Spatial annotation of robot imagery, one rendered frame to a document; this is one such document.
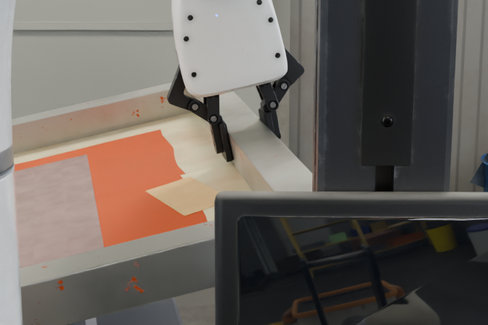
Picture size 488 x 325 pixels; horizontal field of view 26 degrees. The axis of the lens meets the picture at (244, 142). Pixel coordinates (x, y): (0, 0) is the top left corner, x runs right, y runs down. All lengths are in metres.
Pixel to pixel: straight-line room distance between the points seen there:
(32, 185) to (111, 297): 0.39
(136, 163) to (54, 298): 0.39
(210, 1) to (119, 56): 3.10
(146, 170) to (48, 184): 0.11
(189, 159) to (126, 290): 0.35
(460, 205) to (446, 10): 0.08
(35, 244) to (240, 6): 0.29
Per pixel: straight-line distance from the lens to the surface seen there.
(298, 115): 4.15
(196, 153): 1.12
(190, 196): 0.98
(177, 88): 1.02
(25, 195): 1.11
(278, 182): 0.85
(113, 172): 1.12
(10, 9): 0.50
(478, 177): 3.93
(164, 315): 1.22
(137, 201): 1.00
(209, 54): 1.00
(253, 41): 1.01
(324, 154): 0.46
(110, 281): 0.76
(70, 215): 1.01
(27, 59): 4.15
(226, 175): 1.02
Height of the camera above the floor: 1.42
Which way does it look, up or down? 14 degrees down
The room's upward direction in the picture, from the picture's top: straight up
